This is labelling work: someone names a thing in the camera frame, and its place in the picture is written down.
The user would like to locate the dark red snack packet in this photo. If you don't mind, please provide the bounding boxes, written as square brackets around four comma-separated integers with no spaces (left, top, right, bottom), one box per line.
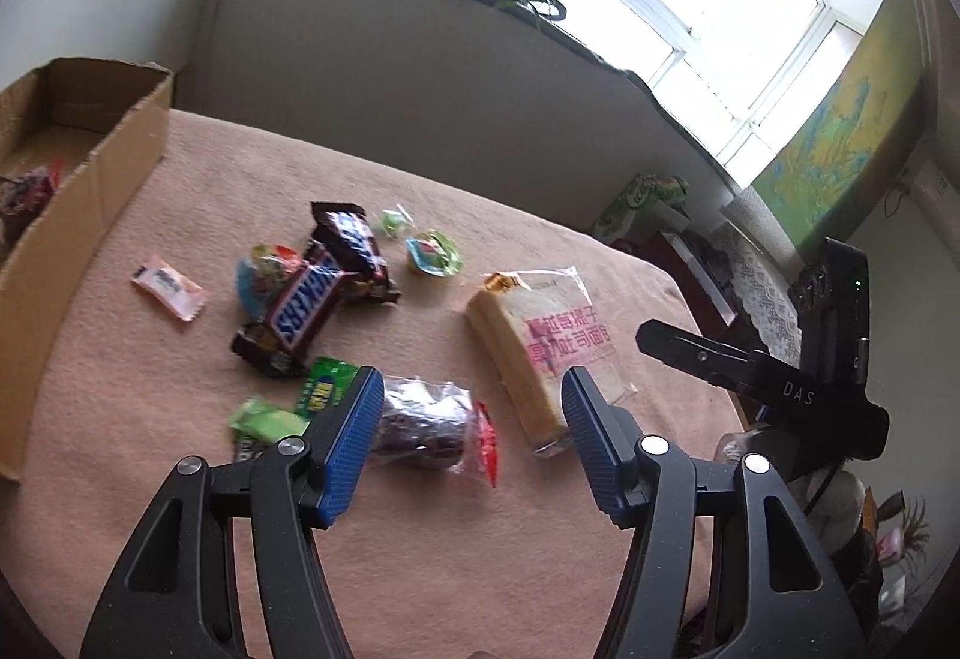
[0,160,65,240]

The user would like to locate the white lace cloth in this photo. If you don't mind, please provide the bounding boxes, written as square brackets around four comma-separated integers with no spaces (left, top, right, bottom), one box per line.
[709,220,803,368]

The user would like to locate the dark green candy packet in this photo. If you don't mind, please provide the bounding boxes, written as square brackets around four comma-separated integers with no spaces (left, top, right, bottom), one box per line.
[294,357,359,419]

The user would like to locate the green candy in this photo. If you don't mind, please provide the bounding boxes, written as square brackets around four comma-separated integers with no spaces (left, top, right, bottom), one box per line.
[377,203,417,242]

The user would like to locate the colourful jelly cup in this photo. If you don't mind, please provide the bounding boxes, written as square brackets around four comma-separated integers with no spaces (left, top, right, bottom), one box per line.
[236,243,305,323]

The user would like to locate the peach table blanket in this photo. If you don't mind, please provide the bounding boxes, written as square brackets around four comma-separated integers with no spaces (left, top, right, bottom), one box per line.
[0,104,751,659]

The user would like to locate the sliced bread packet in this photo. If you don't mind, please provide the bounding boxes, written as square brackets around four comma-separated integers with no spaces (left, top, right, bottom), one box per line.
[465,265,638,456]

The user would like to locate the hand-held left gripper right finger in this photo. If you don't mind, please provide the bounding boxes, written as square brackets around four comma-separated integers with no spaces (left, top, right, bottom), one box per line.
[561,366,878,659]

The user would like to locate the light green candy packet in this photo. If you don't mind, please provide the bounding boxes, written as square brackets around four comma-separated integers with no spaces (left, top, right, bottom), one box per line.
[229,396,310,465]

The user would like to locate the wall map poster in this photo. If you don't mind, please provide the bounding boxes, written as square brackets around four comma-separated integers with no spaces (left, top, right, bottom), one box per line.
[750,0,927,248]

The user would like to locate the brown cardboard box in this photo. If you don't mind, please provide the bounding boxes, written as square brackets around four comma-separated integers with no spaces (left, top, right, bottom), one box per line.
[0,57,175,480]

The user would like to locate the large brown chocolate bar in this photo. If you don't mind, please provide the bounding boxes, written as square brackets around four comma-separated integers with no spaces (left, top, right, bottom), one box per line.
[229,243,353,379]

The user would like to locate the pink candy packet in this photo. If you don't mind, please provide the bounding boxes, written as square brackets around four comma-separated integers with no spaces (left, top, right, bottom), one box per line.
[130,256,206,321]

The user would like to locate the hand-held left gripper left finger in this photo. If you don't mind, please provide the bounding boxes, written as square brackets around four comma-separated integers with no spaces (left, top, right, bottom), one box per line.
[79,365,387,659]

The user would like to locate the teal lid jelly cup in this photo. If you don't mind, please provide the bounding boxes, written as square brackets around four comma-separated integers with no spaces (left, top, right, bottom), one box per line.
[405,228,464,278]

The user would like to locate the green printed carton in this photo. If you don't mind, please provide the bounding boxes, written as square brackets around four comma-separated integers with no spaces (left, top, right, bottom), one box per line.
[591,171,691,248]

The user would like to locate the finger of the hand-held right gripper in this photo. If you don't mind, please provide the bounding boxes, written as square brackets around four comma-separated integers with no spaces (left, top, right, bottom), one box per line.
[636,320,758,396]

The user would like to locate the dark cake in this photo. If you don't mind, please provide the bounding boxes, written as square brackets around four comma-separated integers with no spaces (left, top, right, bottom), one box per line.
[367,374,500,489]

